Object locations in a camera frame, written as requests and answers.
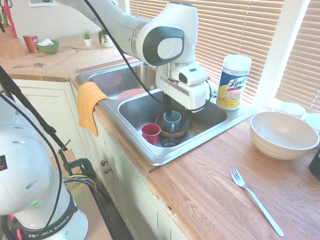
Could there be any yellow and black cable bundle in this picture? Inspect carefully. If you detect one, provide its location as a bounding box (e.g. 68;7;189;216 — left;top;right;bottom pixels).
62;174;118;240

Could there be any small spiky potted plant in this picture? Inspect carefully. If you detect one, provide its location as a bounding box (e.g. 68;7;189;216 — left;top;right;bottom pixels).
81;28;93;47

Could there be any black object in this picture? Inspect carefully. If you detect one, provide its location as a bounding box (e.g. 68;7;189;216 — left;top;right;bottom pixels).
308;147;320;181

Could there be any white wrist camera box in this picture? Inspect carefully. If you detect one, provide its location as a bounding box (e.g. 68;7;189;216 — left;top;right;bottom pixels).
177;65;209;86

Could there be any orange cardboard box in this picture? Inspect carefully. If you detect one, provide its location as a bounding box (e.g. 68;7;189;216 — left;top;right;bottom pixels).
22;34;40;54

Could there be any white picture frame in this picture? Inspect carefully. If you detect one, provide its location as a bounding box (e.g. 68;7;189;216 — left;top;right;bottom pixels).
26;0;58;8

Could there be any white cup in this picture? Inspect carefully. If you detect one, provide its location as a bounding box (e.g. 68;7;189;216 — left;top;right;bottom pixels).
303;112;320;133
279;101;307;119

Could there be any pink handled knife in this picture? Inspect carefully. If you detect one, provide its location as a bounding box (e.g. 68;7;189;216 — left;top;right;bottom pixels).
5;4;18;40

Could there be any grey-blue mug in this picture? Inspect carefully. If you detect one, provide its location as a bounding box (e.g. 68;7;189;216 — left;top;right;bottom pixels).
162;111;182;133

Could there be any black camera stand pole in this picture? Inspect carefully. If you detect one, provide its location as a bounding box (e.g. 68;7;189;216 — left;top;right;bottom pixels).
0;64;69;151

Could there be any orange dish cloth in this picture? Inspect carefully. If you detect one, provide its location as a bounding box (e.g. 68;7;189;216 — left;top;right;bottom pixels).
76;81;110;138

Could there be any wide wooden window blind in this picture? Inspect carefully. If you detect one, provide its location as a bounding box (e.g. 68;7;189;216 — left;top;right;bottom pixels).
128;0;286;105

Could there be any wooden knife block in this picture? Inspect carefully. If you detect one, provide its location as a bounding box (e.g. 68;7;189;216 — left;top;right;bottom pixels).
0;23;27;60

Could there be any silver metal spoon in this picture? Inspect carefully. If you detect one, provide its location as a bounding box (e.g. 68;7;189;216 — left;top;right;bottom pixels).
12;62;47;69

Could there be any narrow wooden window blind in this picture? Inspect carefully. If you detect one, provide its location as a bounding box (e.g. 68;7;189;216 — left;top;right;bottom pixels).
274;0;320;113

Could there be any white crumpled paper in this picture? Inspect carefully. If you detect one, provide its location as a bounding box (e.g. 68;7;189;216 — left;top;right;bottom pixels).
36;38;55;47

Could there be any brown wooden bowl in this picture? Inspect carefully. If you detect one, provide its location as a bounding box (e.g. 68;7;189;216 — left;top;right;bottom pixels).
154;112;191;139

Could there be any red cup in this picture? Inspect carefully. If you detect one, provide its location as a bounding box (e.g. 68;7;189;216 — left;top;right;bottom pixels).
141;123;162;146

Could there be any stainless steel double sink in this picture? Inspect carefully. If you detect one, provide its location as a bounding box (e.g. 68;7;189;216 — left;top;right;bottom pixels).
75;61;258;167

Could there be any wooden robot mounting table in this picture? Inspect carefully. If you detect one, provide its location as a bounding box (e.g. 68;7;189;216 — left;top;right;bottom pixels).
46;148;113;240

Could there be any green bowl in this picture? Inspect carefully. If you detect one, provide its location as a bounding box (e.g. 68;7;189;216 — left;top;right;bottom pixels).
37;39;60;55

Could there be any black sink drain strainer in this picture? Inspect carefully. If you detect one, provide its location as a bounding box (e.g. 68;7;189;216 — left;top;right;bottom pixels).
159;138;183;148

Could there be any green metal clamp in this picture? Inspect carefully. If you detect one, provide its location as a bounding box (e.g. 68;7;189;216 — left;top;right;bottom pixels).
57;139;97;181

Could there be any Lysol wipes canister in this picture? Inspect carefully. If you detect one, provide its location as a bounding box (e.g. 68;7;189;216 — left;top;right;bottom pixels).
216;54;253;111

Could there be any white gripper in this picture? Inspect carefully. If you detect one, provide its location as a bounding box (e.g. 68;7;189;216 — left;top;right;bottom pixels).
155;70;209;130

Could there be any pink plate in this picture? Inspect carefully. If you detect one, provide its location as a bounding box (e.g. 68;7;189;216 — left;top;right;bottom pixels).
115;88;146;101

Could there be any large cream bowl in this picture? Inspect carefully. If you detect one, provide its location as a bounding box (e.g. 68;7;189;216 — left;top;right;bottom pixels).
249;111;320;161

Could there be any silver metal fork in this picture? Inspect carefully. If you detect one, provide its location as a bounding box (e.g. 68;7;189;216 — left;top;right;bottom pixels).
229;167;285;238

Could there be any trailing plant in white pot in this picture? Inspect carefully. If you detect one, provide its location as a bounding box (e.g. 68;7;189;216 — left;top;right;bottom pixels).
97;28;116;48

